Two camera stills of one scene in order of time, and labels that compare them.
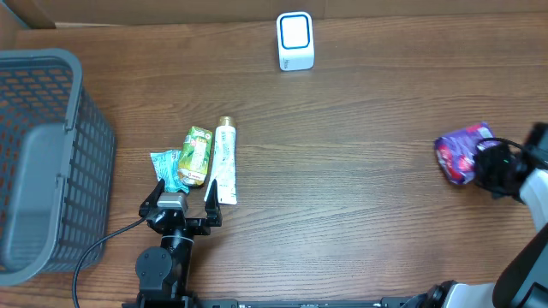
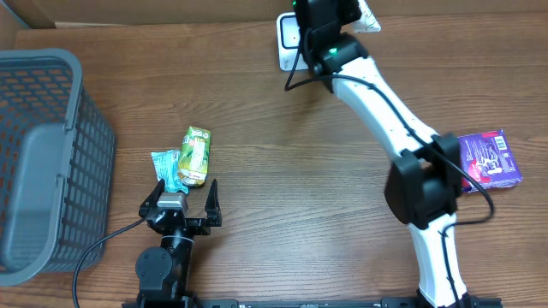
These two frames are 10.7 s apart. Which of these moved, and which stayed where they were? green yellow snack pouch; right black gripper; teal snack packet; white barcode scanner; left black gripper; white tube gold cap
Moved: white tube gold cap; right black gripper
Stayed: green yellow snack pouch; teal snack packet; left black gripper; white barcode scanner
